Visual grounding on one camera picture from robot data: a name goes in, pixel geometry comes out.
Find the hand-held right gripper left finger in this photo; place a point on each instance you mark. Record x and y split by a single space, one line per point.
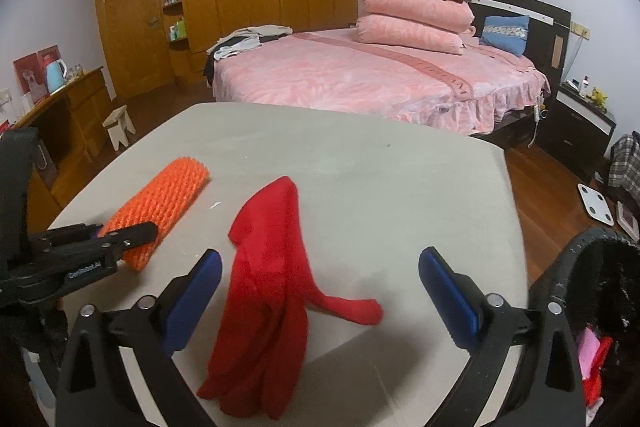
195 297

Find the dark clothes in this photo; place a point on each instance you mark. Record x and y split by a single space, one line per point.
209 62

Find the green bottles on shelf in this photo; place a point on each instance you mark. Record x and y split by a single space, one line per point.
177 31

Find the red plastic bag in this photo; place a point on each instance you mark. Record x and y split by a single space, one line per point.
602 359

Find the black laundry basket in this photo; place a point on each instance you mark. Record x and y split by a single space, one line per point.
600 257

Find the light blue kettle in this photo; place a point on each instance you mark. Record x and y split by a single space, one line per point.
55 77

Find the white plastic bag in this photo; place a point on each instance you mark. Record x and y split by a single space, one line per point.
595 414

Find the wooden sideboard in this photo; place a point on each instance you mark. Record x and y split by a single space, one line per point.
80 107

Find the pink cloth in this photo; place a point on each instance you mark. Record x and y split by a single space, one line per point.
587 349

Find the pink pillow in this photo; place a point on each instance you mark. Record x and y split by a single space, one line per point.
405 34
415 7

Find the plaid clothing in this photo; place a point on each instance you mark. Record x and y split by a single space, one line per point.
625 167

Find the black white nightstand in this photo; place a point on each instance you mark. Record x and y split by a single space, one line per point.
575 132

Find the pale flat box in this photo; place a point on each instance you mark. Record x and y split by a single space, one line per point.
629 219

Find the glass cups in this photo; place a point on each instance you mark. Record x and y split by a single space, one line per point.
77 71

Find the small white stool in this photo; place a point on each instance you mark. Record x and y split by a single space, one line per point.
119 124

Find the dark shopping bag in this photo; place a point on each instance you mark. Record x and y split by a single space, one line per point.
45 167

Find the yellow toy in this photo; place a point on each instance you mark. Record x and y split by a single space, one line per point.
598 97

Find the red cloth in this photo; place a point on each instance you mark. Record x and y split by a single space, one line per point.
265 257

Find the red box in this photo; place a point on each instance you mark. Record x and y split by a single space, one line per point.
30 77

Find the bed with pink bedspread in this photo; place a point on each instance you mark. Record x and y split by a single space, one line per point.
350 77

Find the black bed headboard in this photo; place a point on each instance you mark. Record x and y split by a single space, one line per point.
540 17

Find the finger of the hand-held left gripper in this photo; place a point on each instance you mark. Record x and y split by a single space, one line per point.
65 236
135 234

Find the wooden door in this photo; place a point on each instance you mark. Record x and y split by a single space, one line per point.
135 32

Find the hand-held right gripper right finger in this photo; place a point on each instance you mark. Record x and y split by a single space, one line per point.
450 297

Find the wall socket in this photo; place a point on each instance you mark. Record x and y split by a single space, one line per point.
580 30

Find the white bathroom scale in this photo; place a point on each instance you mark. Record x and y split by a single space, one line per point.
597 204

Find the pale clothes pile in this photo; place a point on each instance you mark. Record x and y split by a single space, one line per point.
250 39

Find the white bottle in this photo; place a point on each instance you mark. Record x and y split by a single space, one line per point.
585 87

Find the blue cushion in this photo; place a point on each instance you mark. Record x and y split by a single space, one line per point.
505 34

